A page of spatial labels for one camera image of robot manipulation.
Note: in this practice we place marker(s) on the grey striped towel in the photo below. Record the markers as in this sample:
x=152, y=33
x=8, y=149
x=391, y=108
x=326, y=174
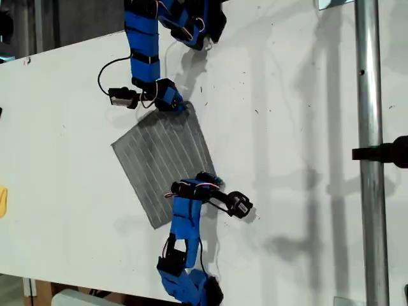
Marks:
x=159, y=153

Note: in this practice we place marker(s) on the black clamp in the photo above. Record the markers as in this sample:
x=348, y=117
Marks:
x=382, y=153

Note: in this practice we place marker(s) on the white box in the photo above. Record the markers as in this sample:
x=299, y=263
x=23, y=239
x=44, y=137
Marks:
x=79, y=299

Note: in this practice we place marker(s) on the wooden table leg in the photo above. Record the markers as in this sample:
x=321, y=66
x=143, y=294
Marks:
x=43, y=288

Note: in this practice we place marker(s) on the yellow object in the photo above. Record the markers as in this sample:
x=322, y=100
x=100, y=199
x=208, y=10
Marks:
x=3, y=202

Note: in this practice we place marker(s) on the camera black stalk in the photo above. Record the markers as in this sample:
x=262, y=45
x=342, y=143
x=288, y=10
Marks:
x=132, y=99
x=221, y=197

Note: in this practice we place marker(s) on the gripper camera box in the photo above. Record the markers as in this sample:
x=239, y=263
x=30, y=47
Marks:
x=240, y=205
x=118, y=97

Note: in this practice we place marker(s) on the steel post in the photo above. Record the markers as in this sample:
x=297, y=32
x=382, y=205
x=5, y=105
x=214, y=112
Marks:
x=369, y=191

